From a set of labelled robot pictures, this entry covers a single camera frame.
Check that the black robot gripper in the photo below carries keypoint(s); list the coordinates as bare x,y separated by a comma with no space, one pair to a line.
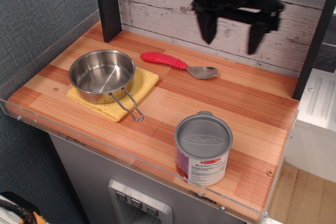
263,15

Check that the toy cherry can grey lid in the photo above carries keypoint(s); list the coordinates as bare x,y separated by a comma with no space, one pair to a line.
202,145

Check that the white toy sink unit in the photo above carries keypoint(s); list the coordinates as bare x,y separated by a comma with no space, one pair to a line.
311,145

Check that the grey toy fridge cabinet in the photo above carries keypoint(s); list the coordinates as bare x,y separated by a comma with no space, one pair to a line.
91,175

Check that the silver ice dispenser panel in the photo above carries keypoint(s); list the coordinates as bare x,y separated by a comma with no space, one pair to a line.
139,203

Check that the clear acrylic table guard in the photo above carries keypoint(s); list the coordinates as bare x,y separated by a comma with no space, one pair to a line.
255,103

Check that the orange object bottom left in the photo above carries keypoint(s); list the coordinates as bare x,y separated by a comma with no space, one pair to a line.
39,219

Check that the red handled metal spoon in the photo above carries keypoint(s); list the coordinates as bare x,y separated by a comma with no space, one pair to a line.
198,72

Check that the black right upright post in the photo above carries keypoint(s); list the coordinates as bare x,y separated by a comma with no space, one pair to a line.
319,34

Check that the black upright post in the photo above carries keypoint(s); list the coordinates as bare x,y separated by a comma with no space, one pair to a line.
319,34
110,18

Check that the black left upright post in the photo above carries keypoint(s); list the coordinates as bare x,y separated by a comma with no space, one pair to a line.
110,18

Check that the stainless steel pot wire handle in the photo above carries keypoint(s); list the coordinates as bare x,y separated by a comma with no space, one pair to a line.
104,77

